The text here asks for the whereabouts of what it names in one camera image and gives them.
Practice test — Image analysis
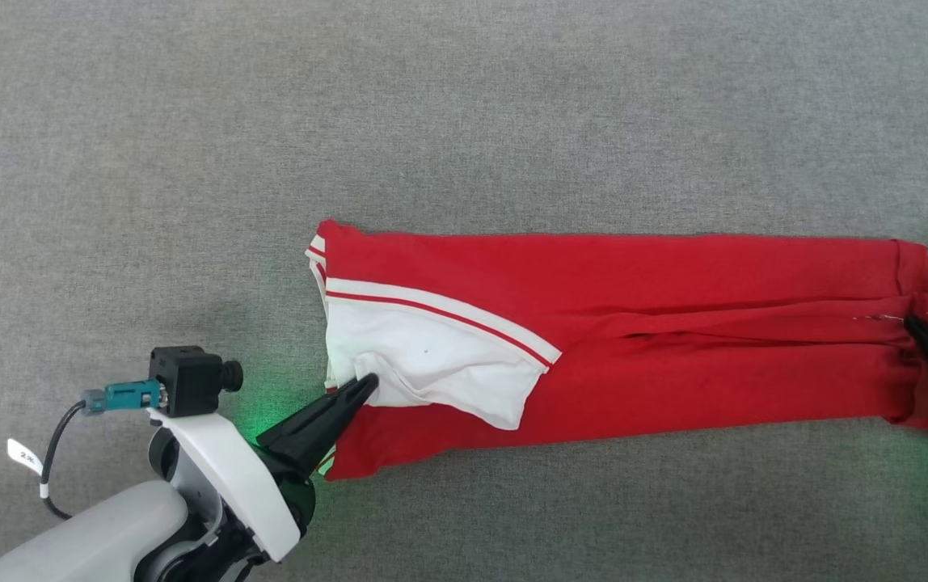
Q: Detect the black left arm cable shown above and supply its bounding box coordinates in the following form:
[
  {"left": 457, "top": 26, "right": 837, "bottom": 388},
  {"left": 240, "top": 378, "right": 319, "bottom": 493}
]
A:
[{"left": 39, "top": 401, "right": 87, "bottom": 521}]

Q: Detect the white cable label tag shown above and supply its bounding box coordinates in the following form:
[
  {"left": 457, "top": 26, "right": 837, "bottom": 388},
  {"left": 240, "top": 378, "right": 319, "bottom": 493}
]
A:
[{"left": 6, "top": 437, "right": 45, "bottom": 479}]

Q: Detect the grey fabric sofa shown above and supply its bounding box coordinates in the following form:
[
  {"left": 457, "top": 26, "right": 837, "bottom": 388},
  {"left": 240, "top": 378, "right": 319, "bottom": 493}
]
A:
[{"left": 0, "top": 0, "right": 928, "bottom": 582}]

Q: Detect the red and white basketball jersey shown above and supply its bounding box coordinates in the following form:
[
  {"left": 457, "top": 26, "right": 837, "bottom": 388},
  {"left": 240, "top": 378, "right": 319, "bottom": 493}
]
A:
[{"left": 304, "top": 218, "right": 928, "bottom": 483}]

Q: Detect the teal left camera cable connector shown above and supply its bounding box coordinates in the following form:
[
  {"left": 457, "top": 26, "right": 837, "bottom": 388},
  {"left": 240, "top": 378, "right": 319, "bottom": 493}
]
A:
[{"left": 81, "top": 379, "right": 162, "bottom": 416}]

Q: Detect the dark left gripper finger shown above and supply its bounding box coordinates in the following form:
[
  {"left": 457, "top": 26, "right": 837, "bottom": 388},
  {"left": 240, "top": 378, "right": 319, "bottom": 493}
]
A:
[
  {"left": 256, "top": 373, "right": 378, "bottom": 462},
  {"left": 278, "top": 377, "right": 381, "bottom": 480}
]

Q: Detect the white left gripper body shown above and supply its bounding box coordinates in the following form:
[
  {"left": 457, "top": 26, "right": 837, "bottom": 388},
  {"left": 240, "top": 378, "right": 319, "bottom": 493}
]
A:
[{"left": 137, "top": 407, "right": 318, "bottom": 582}]

